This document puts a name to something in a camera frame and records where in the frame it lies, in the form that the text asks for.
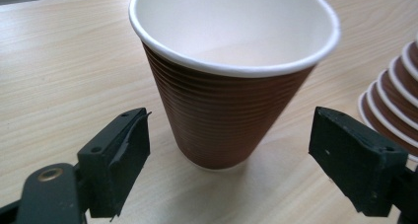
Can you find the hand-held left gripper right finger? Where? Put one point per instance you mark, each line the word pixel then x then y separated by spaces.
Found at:
pixel 355 158

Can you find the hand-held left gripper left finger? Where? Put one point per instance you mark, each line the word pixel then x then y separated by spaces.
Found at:
pixel 115 158

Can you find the stack of brown paper cups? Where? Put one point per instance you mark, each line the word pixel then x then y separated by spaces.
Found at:
pixel 396 99

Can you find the ribbed brown paper cup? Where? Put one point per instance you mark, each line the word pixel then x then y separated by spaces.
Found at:
pixel 223 112

